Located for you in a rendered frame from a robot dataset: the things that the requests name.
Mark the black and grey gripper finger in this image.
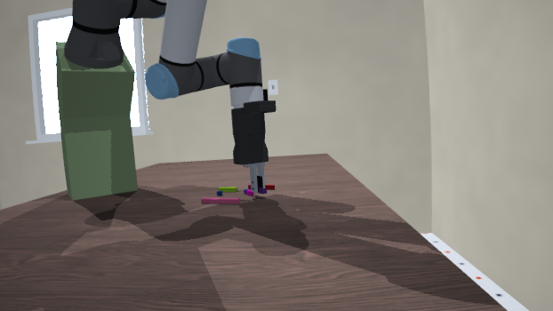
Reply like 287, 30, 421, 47
256, 163, 266, 188
243, 163, 259, 193

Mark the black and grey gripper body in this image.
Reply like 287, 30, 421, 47
230, 86, 277, 164

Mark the pink rod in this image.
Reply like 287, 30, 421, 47
201, 198, 240, 204

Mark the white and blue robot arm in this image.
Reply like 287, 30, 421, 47
64, 0, 262, 100

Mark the lime green rod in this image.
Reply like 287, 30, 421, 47
218, 187, 237, 192

